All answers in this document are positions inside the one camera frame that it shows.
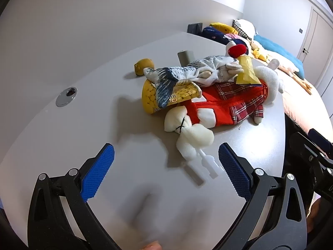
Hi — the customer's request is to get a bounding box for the red heart plush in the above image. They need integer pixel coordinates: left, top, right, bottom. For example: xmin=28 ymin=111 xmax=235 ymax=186
xmin=229 ymin=44 xmax=247 ymax=57

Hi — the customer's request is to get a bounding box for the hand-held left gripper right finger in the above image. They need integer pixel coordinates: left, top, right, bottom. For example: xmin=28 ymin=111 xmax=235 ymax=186
xmin=216 ymin=143 xmax=308 ymax=250

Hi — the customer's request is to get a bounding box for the white goose plush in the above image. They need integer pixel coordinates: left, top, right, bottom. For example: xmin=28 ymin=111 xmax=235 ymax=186
xmin=267 ymin=51 xmax=313 ymax=94

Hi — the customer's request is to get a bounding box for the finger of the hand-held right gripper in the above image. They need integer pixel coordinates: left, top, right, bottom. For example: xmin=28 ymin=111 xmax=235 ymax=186
xmin=289 ymin=132 xmax=333 ymax=196
xmin=308 ymin=128 xmax=333 ymax=154

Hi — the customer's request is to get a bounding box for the white plush doll red outfit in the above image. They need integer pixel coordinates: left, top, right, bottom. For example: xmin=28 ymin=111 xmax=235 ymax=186
xmin=164 ymin=66 xmax=285 ymax=160

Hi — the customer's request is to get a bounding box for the yellow plush toy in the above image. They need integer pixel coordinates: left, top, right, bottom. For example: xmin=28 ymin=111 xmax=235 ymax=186
xmin=209 ymin=22 xmax=238 ymax=35

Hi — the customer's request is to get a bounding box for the grey foam corner protector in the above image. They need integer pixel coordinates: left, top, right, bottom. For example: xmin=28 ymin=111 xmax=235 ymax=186
xmin=177 ymin=50 xmax=195 ymax=67

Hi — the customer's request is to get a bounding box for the yellow duck plush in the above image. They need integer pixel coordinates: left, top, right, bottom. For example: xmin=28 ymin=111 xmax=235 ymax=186
xmin=250 ymin=42 xmax=268 ymax=60

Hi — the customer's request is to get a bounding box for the black wall socket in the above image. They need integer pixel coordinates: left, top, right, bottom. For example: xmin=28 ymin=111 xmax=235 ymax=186
xmin=187 ymin=22 xmax=203 ymax=35

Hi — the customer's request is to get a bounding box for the grey door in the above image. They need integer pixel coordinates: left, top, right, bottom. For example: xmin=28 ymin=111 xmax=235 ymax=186
xmin=297 ymin=6 xmax=333 ymax=97

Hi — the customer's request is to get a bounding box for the plain yellow paper packet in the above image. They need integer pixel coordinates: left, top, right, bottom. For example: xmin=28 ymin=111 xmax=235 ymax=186
xmin=235 ymin=55 xmax=262 ymax=86

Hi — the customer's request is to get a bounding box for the grey fish plush toy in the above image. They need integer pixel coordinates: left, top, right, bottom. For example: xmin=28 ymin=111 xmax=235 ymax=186
xmin=143 ymin=55 xmax=244 ymax=109

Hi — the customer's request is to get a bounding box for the white plaid pillow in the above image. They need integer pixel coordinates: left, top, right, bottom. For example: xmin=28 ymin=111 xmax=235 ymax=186
xmin=232 ymin=19 xmax=257 ymax=42

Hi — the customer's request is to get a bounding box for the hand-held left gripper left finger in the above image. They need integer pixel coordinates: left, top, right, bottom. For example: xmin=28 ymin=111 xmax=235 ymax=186
xmin=27 ymin=143 xmax=123 ymax=250

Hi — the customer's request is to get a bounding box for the orange bed sheet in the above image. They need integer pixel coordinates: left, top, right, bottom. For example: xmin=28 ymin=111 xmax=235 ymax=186
xmin=260 ymin=57 xmax=333 ymax=136

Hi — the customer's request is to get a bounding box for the navy blue pillow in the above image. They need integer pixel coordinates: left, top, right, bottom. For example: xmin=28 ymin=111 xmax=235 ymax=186
xmin=201 ymin=26 xmax=235 ymax=45

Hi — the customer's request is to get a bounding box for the yellow corn print snack bag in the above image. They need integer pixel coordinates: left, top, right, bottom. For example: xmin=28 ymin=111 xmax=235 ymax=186
xmin=141 ymin=79 xmax=203 ymax=115

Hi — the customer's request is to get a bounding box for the white plastic piece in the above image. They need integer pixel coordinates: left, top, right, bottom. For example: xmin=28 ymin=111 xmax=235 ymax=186
xmin=194 ymin=150 xmax=224 ymax=179

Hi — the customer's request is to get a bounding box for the round metal cable grommet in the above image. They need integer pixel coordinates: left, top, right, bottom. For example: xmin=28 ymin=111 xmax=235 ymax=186
xmin=56 ymin=86 xmax=78 ymax=107

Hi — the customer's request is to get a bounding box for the brown potato plush toy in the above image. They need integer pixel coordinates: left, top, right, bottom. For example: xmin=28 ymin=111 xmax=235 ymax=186
xmin=134 ymin=59 xmax=154 ymax=77

